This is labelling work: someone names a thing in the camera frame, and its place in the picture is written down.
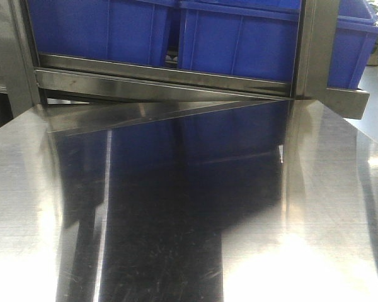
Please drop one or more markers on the stainless steel shelf rack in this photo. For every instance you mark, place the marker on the stainless steel shelf rack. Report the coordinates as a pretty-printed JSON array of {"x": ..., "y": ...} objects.
[{"x": 32, "y": 78}]

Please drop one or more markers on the blue plastic bin right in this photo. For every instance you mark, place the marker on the blue plastic bin right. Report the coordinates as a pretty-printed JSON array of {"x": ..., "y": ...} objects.
[{"x": 355, "y": 37}]

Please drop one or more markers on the blue plastic bin left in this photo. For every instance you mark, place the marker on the blue plastic bin left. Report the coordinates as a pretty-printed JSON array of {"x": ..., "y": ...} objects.
[{"x": 124, "y": 31}]

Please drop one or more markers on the blue plastic bin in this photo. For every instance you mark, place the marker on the blue plastic bin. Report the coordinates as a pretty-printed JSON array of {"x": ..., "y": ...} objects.
[
  {"x": 124, "y": 31},
  {"x": 253, "y": 42},
  {"x": 355, "y": 37}
]

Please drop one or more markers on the blue plastic bin middle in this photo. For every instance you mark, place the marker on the blue plastic bin middle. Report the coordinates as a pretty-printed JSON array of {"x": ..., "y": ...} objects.
[{"x": 253, "y": 42}]

